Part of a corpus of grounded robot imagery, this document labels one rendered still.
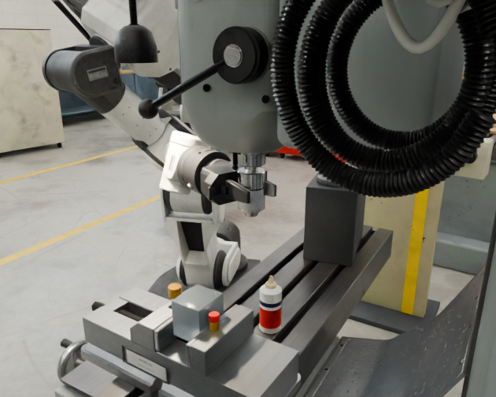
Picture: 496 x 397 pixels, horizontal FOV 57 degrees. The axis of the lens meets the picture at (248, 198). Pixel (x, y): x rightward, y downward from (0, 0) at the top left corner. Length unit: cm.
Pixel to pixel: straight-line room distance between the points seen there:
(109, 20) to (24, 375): 183
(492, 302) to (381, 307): 228
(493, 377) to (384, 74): 34
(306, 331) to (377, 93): 50
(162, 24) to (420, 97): 67
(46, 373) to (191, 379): 181
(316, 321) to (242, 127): 43
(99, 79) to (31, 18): 864
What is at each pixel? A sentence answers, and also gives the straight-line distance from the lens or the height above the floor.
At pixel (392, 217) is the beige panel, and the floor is 58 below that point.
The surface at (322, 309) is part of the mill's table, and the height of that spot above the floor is 97.
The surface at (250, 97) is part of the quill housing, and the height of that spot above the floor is 140.
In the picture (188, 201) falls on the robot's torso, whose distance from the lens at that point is 144.
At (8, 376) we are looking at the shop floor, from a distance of 255.
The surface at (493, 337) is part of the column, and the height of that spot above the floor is 118.
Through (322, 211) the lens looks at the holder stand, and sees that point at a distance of 109.
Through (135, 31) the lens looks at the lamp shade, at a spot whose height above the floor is 149.
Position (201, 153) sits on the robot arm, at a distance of 86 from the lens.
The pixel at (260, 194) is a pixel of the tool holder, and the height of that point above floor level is 123.
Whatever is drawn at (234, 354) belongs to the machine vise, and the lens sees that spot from 72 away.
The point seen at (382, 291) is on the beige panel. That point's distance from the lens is 277.
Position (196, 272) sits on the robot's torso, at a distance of 165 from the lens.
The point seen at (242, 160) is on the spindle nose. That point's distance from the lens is 75.
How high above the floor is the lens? 147
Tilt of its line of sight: 19 degrees down
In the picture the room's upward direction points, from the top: straight up
